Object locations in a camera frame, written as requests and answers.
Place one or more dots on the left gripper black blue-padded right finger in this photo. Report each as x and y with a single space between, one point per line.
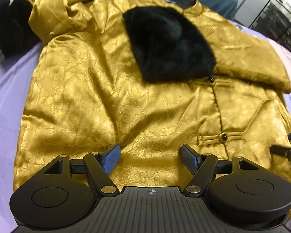
201 167

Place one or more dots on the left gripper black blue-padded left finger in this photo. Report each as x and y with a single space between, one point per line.
98 168

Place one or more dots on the gold satin jacket black fur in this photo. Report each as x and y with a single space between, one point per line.
148 89

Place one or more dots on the purple floral bed sheet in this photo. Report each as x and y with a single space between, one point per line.
9 126

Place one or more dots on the black knit garment left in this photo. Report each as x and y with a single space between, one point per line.
16 36

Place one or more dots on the black wire shelf rack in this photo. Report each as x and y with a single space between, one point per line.
274 22

